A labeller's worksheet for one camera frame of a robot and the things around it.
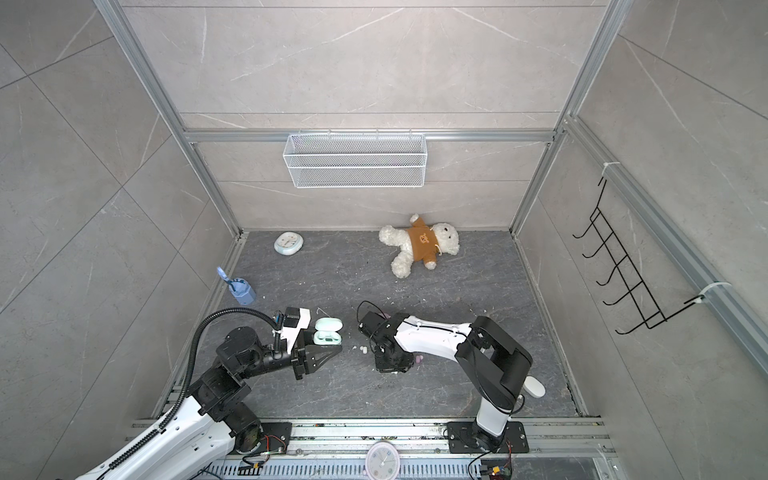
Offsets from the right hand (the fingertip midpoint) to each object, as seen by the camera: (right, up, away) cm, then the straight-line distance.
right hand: (389, 365), depth 86 cm
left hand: (-11, +15, -22) cm, 29 cm away
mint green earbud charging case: (-13, +16, -23) cm, 31 cm away
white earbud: (-7, +4, +2) cm, 9 cm away
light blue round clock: (-39, +37, +27) cm, 61 cm away
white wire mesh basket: (-12, +65, +15) cm, 68 cm away
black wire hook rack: (+52, +21, -28) cm, 63 cm away
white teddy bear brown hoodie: (+11, +37, +20) cm, 44 cm away
